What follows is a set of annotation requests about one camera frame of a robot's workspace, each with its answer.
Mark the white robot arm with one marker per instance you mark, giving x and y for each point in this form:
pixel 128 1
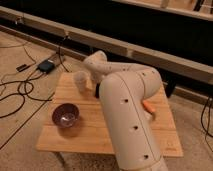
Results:
pixel 123 87

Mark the orange carrot toy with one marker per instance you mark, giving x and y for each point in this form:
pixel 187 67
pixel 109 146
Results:
pixel 148 107

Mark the purple bowl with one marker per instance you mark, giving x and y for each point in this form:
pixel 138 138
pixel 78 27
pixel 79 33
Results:
pixel 65 115

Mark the wooden table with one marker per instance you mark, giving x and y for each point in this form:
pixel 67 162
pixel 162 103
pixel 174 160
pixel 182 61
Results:
pixel 89 134

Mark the teal power adapter box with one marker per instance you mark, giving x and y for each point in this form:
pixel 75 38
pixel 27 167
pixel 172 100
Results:
pixel 46 66

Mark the small black device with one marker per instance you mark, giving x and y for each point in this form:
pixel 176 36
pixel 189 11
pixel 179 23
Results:
pixel 22 67

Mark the long wooden beam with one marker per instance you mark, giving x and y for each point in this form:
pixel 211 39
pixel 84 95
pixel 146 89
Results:
pixel 172 63

